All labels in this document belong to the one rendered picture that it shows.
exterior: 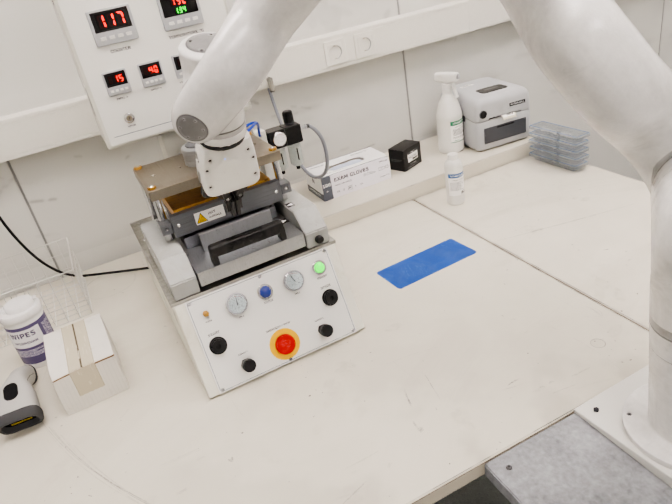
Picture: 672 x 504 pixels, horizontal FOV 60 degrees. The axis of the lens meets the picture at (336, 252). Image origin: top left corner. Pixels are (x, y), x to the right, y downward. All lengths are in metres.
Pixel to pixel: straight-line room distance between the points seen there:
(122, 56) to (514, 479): 1.05
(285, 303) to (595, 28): 0.73
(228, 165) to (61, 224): 0.86
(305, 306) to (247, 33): 0.56
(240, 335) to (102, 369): 0.28
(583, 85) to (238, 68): 0.43
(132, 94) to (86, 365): 0.56
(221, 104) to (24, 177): 1.00
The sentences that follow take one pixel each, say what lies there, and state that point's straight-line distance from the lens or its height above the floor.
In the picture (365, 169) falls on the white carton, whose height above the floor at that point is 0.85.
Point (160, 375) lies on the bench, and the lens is 1.26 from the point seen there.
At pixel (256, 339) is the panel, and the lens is 1.14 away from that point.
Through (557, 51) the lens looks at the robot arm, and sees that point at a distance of 0.71.
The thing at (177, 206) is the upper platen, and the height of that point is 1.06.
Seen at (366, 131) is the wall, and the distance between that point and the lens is 1.96.
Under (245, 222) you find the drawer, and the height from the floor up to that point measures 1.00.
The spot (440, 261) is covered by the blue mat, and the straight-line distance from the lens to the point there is 1.40.
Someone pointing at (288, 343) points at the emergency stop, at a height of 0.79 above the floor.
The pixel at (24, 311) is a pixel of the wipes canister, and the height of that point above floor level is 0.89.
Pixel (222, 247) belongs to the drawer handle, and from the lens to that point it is 1.09.
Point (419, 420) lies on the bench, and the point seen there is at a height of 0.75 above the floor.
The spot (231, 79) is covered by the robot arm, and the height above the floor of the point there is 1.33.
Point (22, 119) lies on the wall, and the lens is 1.66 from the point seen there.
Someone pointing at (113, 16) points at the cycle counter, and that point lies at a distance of 1.30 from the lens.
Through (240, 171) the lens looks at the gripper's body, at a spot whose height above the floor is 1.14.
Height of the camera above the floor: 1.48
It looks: 29 degrees down
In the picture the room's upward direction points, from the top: 11 degrees counter-clockwise
